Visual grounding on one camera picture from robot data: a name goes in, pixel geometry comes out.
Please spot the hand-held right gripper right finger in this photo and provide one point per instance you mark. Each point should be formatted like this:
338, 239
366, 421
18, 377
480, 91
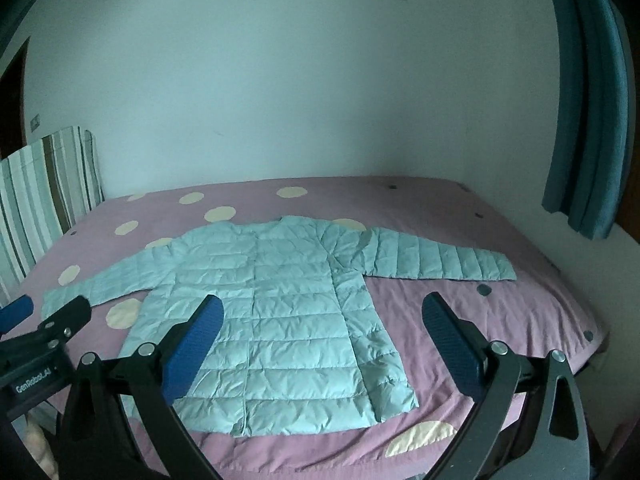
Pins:
450, 345

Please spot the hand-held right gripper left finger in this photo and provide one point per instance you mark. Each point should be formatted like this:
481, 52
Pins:
200, 340

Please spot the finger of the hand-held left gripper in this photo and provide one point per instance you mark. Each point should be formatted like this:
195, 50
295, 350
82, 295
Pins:
17, 310
70, 315

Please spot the light blue down jacket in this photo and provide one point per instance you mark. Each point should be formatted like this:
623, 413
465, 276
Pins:
280, 310

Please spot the striped pillow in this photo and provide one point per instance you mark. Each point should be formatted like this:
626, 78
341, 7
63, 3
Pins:
75, 170
25, 220

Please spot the dark wooden door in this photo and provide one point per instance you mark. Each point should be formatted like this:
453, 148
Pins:
10, 110

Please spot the blue curtain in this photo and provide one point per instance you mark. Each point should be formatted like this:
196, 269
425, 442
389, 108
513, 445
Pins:
585, 110

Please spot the wall switch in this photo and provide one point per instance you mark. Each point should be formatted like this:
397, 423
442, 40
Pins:
34, 123

